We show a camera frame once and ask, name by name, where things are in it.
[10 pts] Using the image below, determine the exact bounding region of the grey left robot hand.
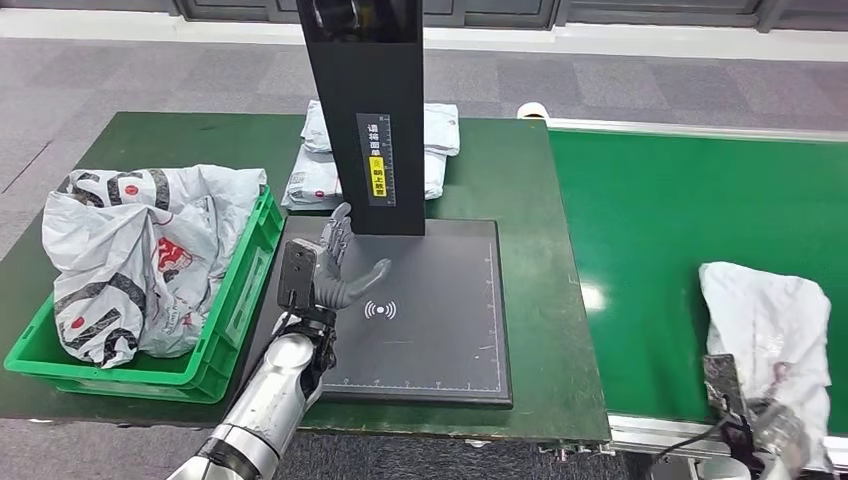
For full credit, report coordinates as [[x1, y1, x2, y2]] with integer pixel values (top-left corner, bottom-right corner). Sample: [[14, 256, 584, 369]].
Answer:
[[311, 201, 393, 311]]

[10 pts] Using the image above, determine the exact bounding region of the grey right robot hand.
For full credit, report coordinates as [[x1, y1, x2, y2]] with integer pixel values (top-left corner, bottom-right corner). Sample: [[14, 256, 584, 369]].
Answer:
[[751, 397, 816, 480]]

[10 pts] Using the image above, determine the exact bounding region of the plain white parcel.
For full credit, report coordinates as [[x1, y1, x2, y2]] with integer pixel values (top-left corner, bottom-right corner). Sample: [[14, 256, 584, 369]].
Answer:
[[698, 261, 834, 473]]

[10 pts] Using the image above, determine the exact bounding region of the large white flat parcel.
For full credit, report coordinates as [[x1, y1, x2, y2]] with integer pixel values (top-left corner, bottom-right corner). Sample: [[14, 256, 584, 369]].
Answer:
[[281, 145, 448, 212]]

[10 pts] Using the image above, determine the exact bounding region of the black inbound scanner machine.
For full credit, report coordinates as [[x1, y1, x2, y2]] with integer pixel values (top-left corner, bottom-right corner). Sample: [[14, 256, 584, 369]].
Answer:
[[238, 0, 515, 409]]

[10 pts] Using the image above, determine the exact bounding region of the small white folded parcel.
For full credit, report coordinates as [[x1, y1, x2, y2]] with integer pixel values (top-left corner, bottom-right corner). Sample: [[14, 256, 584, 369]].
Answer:
[[301, 100, 461, 158]]

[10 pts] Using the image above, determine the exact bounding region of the green conveyor belt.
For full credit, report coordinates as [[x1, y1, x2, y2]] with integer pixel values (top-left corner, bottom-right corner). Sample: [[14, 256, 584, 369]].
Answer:
[[516, 101, 848, 480]]

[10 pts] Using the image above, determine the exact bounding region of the green plastic crate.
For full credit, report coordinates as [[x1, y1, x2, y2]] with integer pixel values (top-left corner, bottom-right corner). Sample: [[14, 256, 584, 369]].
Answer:
[[3, 185, 286, 405]]

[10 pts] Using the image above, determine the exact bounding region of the ruler label with yellow sticker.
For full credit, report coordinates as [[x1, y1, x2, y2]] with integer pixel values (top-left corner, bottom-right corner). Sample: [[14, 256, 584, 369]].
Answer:
[[356, 112, 397, 208]]

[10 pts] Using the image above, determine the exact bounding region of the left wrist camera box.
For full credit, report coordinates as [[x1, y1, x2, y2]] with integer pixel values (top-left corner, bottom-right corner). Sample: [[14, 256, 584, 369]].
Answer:
[[276, 238, 324, 313]]

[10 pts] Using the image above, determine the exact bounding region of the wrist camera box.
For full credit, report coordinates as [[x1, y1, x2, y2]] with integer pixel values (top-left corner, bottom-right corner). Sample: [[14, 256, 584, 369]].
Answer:
[[702, 354, 753, 432], [276, 238, 324, 313]]

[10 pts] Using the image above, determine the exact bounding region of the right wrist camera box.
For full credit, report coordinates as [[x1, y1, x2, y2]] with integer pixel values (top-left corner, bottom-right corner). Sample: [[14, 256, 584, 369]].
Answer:
[[702, 354, 753, 432]]

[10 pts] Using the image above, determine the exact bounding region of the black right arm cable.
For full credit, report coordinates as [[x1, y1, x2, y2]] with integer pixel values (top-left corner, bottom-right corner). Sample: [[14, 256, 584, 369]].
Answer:
[[652, 417, 730, 465]]

